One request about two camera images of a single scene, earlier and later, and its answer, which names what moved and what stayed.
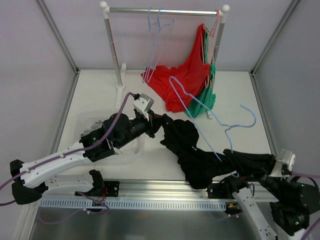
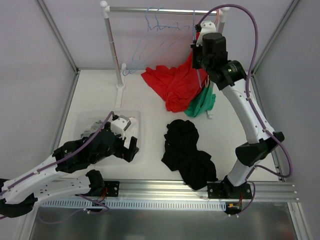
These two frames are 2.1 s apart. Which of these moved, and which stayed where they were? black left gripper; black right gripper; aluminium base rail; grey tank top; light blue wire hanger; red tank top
Moved: light blue wire hanger; black right gripper; black left gripper
Stayed: aluminium base rail; grey tank top; red tank top
